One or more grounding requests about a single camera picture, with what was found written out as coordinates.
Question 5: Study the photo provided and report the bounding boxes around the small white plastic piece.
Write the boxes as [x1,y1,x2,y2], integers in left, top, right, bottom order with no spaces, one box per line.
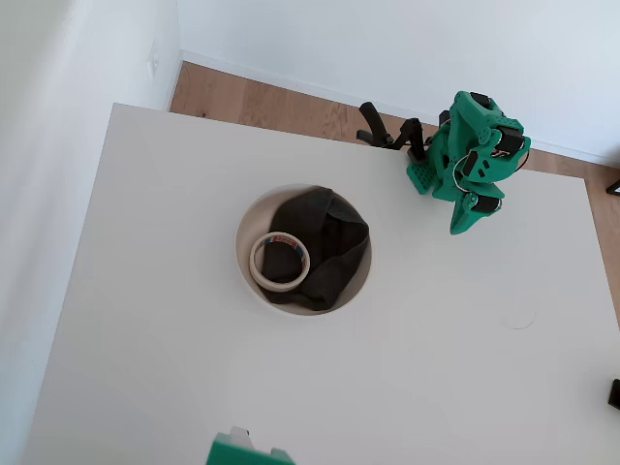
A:
[229,425,254,450]

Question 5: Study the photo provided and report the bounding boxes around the green plastic stand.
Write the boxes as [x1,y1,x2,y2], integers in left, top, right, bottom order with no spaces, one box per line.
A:
[206,432,297,465]

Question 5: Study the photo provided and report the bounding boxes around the black table clamp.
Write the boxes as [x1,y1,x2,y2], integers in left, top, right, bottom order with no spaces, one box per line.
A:
[356,101,433,164]

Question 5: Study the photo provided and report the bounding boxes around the black cloth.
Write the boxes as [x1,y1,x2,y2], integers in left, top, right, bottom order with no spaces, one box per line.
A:
[256,187,372,313]

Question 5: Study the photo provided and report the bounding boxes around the white round bowl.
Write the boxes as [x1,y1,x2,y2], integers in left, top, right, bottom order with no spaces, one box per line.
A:
[234,182,374,319]

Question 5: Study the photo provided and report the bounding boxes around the white baseboard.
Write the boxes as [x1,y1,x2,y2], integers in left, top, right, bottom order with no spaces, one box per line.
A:
[164,47,620,170]

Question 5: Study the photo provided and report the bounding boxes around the white wall socket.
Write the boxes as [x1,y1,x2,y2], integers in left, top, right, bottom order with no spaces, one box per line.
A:
[146,40,163,79]

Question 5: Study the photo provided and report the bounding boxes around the cream masking tape roll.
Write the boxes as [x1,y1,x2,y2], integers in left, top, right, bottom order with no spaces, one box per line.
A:
[248,231,313,294]

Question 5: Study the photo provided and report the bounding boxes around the arm servo cable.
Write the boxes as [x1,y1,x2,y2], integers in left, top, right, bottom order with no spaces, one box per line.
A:
[514,143,533,174]

